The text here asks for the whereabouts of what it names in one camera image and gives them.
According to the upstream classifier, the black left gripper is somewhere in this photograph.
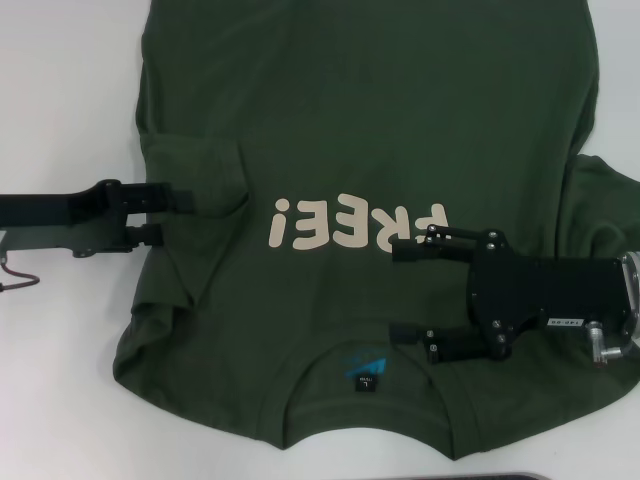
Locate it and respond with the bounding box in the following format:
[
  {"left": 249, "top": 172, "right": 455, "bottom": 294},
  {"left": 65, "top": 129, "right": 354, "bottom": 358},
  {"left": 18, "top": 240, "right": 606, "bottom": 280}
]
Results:
[{"left": 0, "top": 179, "right": 195, "bottom": 259}]

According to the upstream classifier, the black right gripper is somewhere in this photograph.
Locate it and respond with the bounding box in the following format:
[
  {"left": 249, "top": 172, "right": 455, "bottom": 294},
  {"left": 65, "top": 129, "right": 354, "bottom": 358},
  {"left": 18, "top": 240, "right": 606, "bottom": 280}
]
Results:
[{"left": 389, "top": 224, "right": 632, "bottom": 365}]

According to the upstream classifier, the dark green FREE t-shirt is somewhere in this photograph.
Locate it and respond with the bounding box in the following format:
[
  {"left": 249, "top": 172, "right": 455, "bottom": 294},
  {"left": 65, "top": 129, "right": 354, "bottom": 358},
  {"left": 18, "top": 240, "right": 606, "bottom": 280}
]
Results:
[{"left": 113, "top": 0, "right": 640, "bottom": 464}]

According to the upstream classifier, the silver angled cable connector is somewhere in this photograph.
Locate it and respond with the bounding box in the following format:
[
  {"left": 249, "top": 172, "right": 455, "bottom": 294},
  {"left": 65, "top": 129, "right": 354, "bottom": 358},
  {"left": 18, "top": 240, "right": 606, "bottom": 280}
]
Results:
[{"left": 587, "top": 322, "right": 640, "bottom": 369}]

